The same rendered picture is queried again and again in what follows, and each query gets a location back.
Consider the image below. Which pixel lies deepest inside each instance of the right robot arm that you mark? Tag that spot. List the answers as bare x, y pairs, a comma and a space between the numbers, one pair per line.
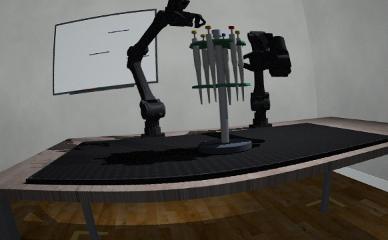
155, 109

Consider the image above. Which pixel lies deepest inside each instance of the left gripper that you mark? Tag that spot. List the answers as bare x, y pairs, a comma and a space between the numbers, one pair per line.
258, 62

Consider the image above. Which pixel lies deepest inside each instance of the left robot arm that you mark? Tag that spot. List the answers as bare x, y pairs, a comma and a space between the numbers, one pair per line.
267, 43

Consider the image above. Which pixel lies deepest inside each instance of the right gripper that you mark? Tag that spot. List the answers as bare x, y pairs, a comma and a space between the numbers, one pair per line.
182, 19

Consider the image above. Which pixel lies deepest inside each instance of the white pipette with yellow button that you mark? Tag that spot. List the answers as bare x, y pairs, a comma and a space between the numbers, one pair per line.
241, 61

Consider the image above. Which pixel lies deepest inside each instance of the white pipette with blue button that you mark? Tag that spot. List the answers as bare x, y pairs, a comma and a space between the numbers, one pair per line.
227, 69

